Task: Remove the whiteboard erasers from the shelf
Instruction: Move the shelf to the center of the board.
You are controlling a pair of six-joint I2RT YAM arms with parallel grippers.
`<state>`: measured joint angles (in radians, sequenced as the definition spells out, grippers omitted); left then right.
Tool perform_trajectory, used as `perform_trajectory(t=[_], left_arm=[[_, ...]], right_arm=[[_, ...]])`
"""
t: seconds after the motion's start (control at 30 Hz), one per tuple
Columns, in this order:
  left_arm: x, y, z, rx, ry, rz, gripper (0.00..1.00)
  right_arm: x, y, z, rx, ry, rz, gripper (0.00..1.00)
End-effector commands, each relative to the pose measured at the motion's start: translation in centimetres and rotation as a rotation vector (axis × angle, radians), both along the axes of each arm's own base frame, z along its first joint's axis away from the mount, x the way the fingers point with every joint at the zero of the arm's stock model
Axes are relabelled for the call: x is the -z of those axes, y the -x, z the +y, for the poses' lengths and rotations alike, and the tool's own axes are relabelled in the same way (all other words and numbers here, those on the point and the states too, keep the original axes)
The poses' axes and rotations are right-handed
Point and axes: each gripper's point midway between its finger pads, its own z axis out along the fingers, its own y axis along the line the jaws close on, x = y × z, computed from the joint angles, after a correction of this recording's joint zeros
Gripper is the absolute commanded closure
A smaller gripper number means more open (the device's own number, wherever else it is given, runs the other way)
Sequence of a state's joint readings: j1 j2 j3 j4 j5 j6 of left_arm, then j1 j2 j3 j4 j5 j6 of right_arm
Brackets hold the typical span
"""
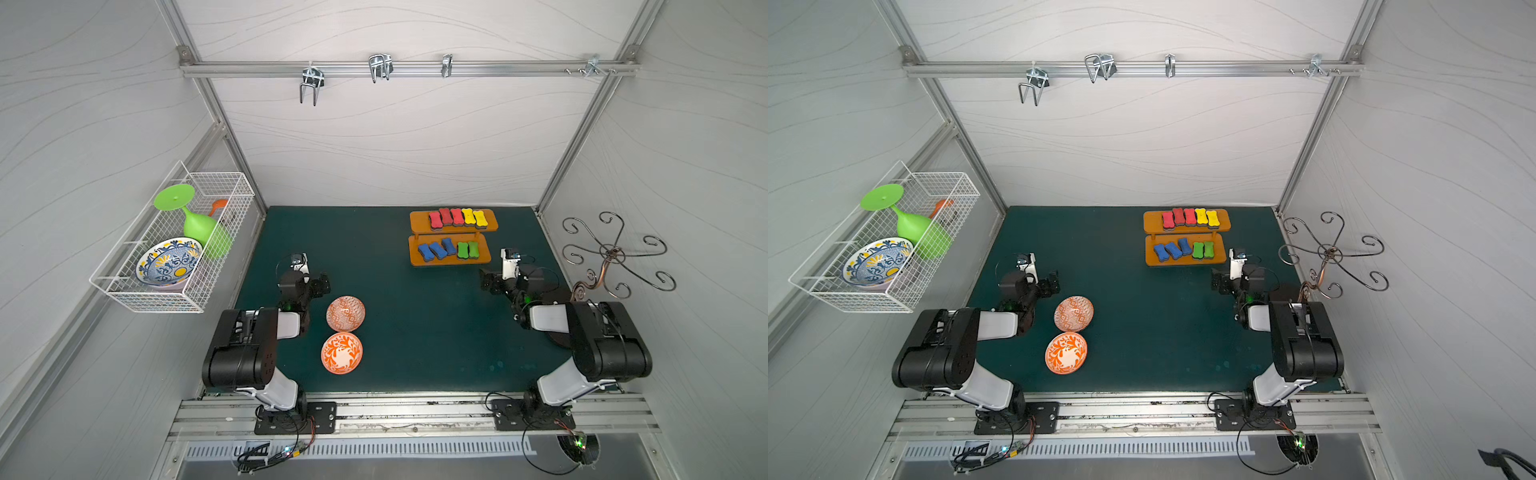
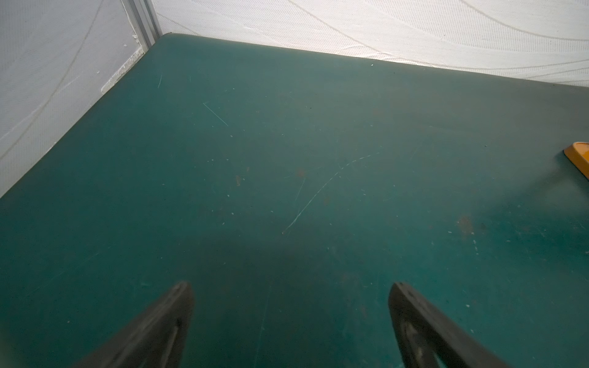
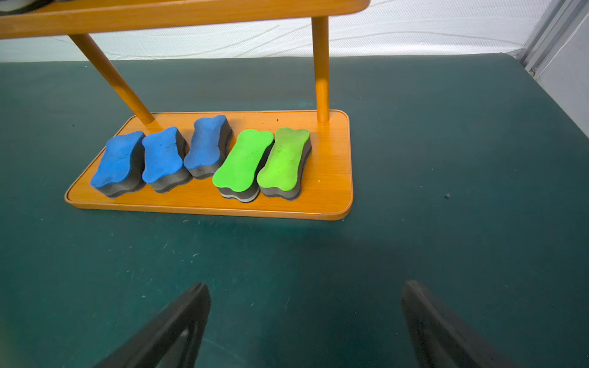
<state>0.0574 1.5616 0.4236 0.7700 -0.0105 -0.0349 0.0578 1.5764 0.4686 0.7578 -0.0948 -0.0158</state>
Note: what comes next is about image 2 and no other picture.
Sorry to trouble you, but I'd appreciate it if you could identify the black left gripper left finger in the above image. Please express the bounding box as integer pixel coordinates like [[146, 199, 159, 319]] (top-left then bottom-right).
[[73, 282, 194, 368]]

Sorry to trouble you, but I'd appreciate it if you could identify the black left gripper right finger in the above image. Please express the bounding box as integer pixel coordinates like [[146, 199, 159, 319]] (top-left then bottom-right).
[[388, 282, 509, 368]]

